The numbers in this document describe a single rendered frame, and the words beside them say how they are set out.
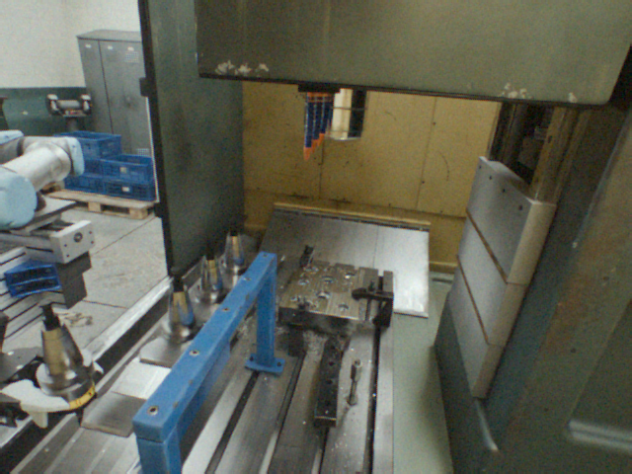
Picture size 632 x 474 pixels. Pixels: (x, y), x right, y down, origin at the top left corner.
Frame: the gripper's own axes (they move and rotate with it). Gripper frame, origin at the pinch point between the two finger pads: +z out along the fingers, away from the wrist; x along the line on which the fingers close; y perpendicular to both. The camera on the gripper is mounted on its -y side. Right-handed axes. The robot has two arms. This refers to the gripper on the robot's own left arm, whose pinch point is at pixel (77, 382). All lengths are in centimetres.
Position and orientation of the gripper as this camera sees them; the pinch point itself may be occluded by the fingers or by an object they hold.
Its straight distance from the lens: 63.4
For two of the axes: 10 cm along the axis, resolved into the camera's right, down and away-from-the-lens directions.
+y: -0.4, 9.1, 4.2
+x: -1.9, 4.0, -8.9
